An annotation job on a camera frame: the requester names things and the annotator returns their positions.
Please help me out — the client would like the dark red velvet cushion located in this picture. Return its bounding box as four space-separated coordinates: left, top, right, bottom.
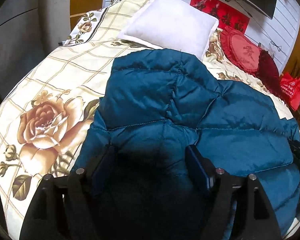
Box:
256 50 283 99

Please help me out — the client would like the blue down jacket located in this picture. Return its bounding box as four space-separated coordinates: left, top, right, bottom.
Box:
74 49 300 239

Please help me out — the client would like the red heart-shaped cushion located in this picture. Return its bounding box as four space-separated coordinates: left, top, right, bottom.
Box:
219 27 261 76

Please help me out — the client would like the red shopping bag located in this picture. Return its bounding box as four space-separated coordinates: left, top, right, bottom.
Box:
280 72 300 111

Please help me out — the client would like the white square pillow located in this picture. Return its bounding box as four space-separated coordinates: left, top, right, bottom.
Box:
117 0 219 60

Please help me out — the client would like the red wall banner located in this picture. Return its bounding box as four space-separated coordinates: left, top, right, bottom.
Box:
190 0 250 34

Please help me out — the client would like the floral cream bed quilt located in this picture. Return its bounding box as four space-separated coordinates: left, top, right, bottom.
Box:
0 0 300 240

